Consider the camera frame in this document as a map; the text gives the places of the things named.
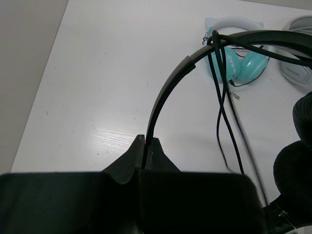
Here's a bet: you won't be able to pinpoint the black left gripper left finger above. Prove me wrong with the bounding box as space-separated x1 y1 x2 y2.
0 135 144 234

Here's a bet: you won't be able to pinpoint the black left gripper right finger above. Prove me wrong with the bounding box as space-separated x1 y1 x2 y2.
138 136 268 234

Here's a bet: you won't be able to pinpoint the thin black headphone cable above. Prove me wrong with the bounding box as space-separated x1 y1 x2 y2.
211 30 312 208

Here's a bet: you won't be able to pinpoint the black on-ear headphones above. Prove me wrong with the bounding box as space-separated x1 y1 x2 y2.
144 30 312 234

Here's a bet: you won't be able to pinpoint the teal cat-ear headphones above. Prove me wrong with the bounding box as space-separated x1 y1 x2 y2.
205 16 269 87

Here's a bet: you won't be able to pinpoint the white grey gaming headset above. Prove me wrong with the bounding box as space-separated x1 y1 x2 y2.
268 15 312 92

